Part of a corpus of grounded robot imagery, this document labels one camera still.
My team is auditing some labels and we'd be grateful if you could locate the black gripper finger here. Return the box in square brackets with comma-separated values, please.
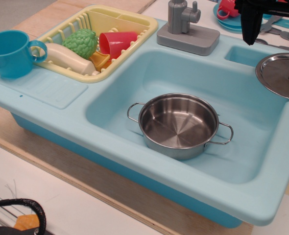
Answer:
[241, 7, 263, 46]

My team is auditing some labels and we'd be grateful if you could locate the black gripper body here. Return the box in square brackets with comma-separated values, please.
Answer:
[235, 0, 289, 17]

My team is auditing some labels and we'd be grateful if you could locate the stainless steel pot lid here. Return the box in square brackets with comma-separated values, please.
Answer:
[256, 53, 289, 99]

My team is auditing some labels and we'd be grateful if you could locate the blue plastic utensil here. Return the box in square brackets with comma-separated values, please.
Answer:
[273, 19, 289, 29]

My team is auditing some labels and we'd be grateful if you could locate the grey plastic fork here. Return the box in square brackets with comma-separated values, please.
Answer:
[260, 15, 282, 32]

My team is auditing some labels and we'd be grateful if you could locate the stack of blue plates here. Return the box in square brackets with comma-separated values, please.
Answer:
[213, 2, 272, 34]

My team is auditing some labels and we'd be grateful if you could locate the red cup on plates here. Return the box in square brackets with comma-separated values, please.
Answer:
[217, 0, 240, 20]

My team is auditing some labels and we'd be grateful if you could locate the grey plastic spatula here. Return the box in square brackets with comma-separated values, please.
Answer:
[267, 27, 289, 41]

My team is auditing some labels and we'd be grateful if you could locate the grey toy faucet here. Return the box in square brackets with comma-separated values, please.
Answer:
[157, 0, 220, 56]

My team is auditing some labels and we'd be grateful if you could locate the light blue toy sink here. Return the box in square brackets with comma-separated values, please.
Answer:
[0, 34, 289, 228]

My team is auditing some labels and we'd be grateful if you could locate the red plastic cup in rack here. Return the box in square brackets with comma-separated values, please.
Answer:
[99, 31, 138, 59]

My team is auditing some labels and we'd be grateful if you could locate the orange plastic toy piece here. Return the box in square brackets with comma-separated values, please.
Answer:
[89, 51, 111, 72]

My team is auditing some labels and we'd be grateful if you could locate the yellow plastic dish rack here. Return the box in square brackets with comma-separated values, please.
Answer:
[38, 5, 158, 83]

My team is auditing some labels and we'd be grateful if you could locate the green toy artichoke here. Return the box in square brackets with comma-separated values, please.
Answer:
[62, 29, 97, 59]

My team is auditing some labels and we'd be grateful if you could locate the cream plastic bottle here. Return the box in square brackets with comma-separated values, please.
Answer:
[32, 43, 100, 78]

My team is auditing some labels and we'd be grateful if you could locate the blue plastic cup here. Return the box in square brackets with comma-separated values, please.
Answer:
[0, 30, 48, 78]

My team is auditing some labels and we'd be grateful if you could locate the orange object bottom left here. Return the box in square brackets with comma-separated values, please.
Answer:
[13, 214, 40, 231]

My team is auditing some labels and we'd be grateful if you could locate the black braided cable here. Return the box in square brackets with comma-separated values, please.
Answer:
[0, 198, 47, 235]

